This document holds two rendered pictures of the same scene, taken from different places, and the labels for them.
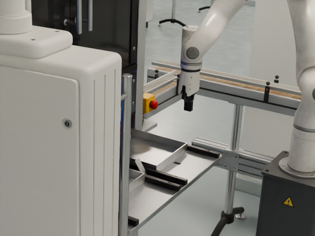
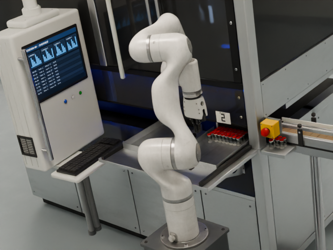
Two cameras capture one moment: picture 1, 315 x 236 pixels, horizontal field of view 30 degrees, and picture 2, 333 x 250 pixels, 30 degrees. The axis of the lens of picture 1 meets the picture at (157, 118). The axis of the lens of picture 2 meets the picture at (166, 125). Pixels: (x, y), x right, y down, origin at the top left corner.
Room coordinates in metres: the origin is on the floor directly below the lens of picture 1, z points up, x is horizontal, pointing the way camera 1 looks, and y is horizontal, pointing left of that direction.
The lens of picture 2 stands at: (2.69, -2.60, 2.24)
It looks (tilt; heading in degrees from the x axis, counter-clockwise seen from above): 23 degrees down; 105
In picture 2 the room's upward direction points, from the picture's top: 10 degrees counter-clockwise
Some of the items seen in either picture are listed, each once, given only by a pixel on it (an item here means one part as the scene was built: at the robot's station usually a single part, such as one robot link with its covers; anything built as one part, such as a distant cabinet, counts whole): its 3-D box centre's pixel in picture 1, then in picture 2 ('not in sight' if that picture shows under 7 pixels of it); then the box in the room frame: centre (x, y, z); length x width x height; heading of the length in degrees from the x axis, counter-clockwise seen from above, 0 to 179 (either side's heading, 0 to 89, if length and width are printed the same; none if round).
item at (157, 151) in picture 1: (136, 147); (215, 147); (2.21, 0.08, 0.90); 0.34 x 0.26 x 0.04; 61
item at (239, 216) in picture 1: (227, 223); not in sight; (3.01, -0.44, 0.07); 0.50 x 0.08 x 0.14; 151
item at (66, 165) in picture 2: not in sight; (90, 155); (1.50, 0.23, 0.82); 0.40 x 0.14 x 0.02; 66
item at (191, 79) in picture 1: (190, 79); (194, 105); (2.18, -0.12, 1.21); 0.10 x 0.08 x 0.11; 151
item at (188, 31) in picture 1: (192, 44); (188, 75); (2.17, -0.12, 1.35); 0.09 x 0.08 x 0.13; 178
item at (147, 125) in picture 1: (137, 125); (280, 148); (2.52, 0.09, 0.87); 0.14 x 0.13 x 0.02; 61
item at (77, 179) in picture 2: not in sight; (86, 158); (1.47, 0.25, 0.79); 0.45 x 0.28 x 0.03; 66
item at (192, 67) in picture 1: (191, 64); (192, 92); (2.18, -0.12, 1.27); 0.09 x 0.08 x 0.03; 151
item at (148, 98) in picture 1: (144, 102); (270, 128); (2.49, 0.06, 1.00); 0.08 x 0.07 x 0.07; 61
